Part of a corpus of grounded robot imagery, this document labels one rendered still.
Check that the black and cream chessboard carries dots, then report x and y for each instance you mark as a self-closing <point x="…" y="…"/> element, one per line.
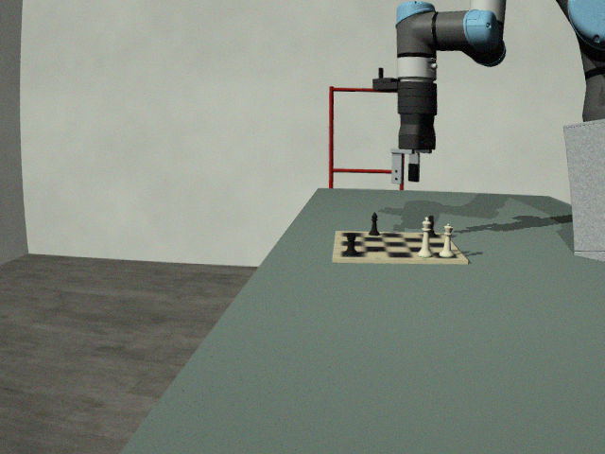
<point x="393" y="248"/>

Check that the white queen chess piece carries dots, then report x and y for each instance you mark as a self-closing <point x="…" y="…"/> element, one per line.
<point x="446" y="252"/>

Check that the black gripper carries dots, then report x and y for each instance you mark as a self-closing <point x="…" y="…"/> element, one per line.
<point x="417" y="107"/>

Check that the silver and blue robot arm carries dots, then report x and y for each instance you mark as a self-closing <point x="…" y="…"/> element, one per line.
<point x="477" y="30"/>

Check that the white chess king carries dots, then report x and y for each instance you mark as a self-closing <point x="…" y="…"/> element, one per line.
<point x="425" y="251"/>

